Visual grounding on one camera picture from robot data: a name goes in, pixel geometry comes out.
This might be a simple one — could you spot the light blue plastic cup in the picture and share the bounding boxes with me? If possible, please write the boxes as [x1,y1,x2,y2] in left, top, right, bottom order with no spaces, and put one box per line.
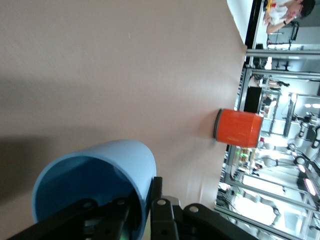
[31,139,158,238]

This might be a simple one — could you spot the brown table mat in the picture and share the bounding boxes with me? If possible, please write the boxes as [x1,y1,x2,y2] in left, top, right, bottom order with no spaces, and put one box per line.
[0,0,248,240]

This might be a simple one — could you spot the aluminium frame structure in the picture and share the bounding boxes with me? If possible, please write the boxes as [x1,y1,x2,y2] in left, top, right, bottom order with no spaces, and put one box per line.
[214,48,320,240]

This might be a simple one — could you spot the black monitor panel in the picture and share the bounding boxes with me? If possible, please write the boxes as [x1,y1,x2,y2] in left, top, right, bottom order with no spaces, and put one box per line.
[243,86,263,113]

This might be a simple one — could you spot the orange can-shaped container, grey lid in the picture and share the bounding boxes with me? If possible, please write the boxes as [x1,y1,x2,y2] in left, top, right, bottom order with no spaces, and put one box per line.
[214,108,264,148]

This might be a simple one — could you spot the person in white shirt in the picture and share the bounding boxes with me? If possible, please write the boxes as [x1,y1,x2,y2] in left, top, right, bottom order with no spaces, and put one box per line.
[263,0,316,35]

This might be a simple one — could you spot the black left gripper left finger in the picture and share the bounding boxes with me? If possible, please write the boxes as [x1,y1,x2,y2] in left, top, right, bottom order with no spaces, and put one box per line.
[4,197,137,240]

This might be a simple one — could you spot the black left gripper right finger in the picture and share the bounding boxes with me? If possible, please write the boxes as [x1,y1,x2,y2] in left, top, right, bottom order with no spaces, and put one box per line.
[147,176,253,240]

